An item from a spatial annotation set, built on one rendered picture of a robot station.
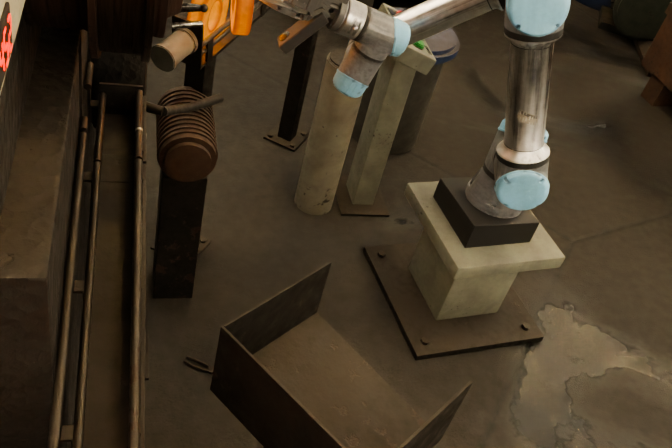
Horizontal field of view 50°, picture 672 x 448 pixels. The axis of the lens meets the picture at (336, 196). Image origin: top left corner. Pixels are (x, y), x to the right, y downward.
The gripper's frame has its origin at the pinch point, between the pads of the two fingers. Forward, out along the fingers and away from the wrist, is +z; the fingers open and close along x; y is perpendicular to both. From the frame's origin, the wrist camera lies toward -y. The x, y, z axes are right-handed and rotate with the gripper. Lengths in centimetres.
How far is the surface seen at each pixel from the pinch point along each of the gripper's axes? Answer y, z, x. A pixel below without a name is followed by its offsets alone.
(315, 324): -21, -18, 63
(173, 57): -19.1, 7.4, 2.0
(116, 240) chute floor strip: -24, 13, 52
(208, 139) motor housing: -32.6, -5.1, 6.2
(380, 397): -20, -26, 75
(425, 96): -38, -84, -67
